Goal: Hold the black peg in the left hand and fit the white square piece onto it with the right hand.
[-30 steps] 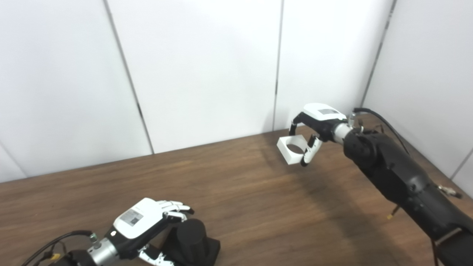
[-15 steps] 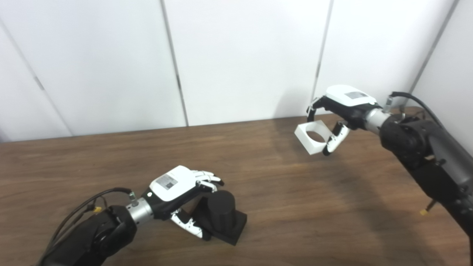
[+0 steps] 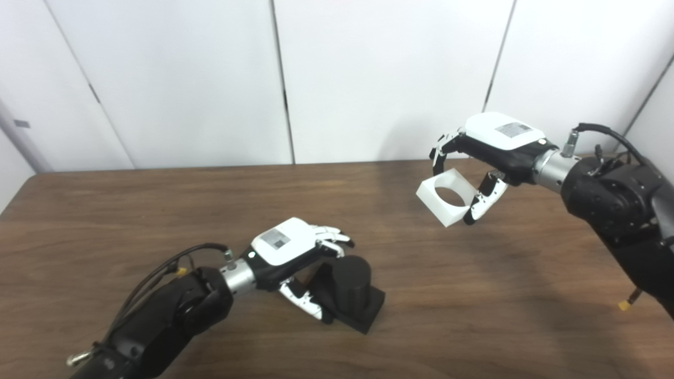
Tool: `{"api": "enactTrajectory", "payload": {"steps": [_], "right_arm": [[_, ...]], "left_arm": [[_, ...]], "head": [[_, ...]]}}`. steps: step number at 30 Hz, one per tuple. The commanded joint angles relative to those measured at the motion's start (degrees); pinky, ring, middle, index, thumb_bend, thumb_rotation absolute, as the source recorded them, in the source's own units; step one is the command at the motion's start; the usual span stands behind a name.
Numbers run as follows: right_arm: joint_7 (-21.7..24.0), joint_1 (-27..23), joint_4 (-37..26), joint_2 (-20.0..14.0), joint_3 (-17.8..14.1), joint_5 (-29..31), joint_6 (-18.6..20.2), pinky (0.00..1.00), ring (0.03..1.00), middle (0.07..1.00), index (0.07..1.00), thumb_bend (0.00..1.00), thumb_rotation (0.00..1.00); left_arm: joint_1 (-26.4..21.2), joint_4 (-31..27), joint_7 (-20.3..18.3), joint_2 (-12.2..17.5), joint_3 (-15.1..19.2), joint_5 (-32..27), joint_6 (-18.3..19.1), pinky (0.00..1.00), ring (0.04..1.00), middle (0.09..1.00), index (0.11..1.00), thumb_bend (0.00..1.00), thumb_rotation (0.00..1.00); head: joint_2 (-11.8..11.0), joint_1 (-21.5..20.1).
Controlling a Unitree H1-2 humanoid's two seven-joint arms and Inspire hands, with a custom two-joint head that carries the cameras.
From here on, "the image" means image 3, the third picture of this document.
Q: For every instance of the white and black left hand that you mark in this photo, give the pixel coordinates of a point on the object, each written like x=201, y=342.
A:
x=281, y=242

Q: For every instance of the white and black right hand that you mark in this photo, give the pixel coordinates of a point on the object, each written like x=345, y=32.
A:
x=500, y=134

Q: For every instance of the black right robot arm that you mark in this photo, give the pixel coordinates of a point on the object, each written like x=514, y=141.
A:
x=611, y=200

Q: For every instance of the black peg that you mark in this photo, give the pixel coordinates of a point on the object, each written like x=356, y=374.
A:
x=350, y=284

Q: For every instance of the white square piece with hole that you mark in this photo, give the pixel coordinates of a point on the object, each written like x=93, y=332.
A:
x=447, y=213

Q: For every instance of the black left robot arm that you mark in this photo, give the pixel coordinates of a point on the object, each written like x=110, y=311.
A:
x=163, y=321

